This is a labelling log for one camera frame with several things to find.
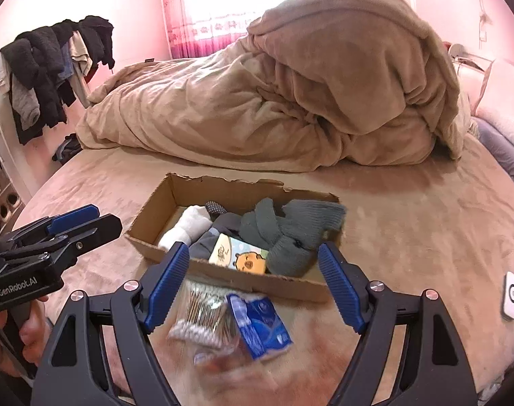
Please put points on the grey knitted glove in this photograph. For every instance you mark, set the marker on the grey knitted glove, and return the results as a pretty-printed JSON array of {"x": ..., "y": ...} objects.
[{"x": 257, "y": 224}]

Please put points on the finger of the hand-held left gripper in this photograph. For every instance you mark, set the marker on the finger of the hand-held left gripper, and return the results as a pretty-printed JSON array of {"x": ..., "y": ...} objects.
[
  {"x": 73, "y": 218},
  {"x": 98, "y": 230}
]

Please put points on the beige duvet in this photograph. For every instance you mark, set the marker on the beige duvet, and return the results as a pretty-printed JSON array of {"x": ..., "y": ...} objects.
[{"x": 282, "y": 93}]

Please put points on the pink white pillow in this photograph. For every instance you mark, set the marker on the pink white pillow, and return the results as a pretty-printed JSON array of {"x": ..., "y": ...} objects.
[{"x": 504, "y": 97}]

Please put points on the dark bag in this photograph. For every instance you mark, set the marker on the dark bag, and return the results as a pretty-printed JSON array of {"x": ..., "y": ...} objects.
[{"x": 66, "y": 148}]

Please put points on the grey green knitted socks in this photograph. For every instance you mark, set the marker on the grey green knitted socks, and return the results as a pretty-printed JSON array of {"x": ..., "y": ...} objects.
[{"x": 299, "y": 241}]

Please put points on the blue garment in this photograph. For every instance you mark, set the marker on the blue garment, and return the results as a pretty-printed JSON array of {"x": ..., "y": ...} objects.
[{"x": 66, "y": 65}]

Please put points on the blue tissue packet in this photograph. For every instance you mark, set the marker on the blue tissue packet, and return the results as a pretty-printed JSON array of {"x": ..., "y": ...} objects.
[{"x": 261, "y": 325}]

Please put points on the black garment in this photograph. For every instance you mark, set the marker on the black garment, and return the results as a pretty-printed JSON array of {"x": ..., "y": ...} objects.
[{"x": 94, "y": 38}]

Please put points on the cartoon print card packet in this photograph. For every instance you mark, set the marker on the cartoon print card packet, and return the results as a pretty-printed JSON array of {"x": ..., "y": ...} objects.
[{"x": 242, "y": 258}]

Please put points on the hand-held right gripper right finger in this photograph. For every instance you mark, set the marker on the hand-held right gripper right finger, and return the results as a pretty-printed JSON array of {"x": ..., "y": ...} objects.
[{"x": 338, "y": 283}]

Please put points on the person's left hand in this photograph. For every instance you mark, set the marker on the person's left hand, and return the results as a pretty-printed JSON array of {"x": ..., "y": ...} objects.
[{"x": 31, "y": 334}]

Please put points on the dark grey cloth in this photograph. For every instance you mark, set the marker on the dark grey cloth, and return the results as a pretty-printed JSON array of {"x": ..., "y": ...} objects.
[{"x": 225, "y": 225}]

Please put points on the wooden furniture with holes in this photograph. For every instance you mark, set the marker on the wooden furniture with holes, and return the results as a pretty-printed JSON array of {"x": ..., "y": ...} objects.
[{"x": 7, "y": 203}]

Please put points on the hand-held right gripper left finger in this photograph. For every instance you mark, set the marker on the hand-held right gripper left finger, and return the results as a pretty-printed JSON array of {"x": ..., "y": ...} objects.
[{"x": 168, "y": 279}]

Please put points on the grey garment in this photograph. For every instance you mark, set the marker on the grey garment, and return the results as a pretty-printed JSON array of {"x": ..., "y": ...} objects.
[{"x": 26, "y": 101}]

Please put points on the dark dotted sock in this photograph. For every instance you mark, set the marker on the dark dotted sock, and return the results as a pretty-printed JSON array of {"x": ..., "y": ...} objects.
[{"x": 216, "y": 208}]

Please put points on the cardboard box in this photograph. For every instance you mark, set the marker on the cardboard box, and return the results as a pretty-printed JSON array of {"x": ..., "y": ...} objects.
[{"x": 248, "y": 282}]

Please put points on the white charger device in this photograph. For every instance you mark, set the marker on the white charger device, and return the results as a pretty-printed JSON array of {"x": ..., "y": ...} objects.
[{"x": 511, "y": 296}]

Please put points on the bed with beige sheet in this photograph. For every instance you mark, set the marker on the bed with beige sheet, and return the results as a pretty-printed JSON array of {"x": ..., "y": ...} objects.
[{"x": 409, "y": 220}]

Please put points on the pink patterned curtain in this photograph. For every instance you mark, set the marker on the pink patterned curtain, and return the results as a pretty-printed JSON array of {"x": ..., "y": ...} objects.
[{"x": 206, "y": 17}]

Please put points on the black sweater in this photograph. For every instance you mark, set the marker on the black sweater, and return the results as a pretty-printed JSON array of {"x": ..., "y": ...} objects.
[{"x": 41, "y": 67}]

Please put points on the lilac pillow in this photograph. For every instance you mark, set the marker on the lilac pillow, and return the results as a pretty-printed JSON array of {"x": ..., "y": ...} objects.
[{"x": 502, "y": 148}]

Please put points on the white metal headboard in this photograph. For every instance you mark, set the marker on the white metal headboard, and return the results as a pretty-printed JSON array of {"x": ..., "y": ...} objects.
[{"x": 468, "y": 61}]

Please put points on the white socks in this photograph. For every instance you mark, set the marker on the white socks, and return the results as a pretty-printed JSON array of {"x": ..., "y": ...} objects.
[{"x": 185, "y": 226}]

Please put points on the beige shirt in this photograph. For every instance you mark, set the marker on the beige shirt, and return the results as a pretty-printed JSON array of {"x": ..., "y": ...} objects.
[{"x": 80, "y": 55}]

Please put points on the cotton swab packet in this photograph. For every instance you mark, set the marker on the cotton swab packet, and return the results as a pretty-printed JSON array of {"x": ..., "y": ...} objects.
[{"x": 200, "y": 317}]

